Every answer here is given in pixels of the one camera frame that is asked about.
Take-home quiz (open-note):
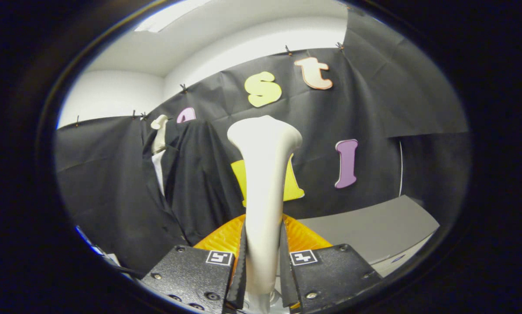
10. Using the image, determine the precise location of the white device with cables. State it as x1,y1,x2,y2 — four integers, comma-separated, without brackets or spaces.
75,225,122,267

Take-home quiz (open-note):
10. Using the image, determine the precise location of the black backdrop cloth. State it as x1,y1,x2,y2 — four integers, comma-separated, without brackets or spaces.
55,7,469,275

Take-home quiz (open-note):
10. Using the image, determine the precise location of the grey cabinet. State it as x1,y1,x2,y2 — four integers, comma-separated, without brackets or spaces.
296,195,440,277

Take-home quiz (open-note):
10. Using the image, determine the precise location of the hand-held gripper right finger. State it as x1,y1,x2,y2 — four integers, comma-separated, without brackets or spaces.
280,214,383,312

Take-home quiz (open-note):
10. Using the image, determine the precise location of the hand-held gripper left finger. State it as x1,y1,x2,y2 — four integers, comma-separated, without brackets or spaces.
141,214,247,314

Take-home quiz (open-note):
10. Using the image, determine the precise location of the white wall cable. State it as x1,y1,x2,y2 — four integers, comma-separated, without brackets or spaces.
398,140,405,197

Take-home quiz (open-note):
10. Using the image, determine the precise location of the black suit jacket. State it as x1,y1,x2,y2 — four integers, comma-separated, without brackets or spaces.
142,119,246,247

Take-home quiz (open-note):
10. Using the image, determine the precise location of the white garment steamer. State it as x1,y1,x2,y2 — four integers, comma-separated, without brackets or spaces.
227,116,303,314

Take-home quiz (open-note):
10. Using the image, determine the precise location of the white mannequin torso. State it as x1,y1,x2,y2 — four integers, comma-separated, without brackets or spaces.
150,114,170,197

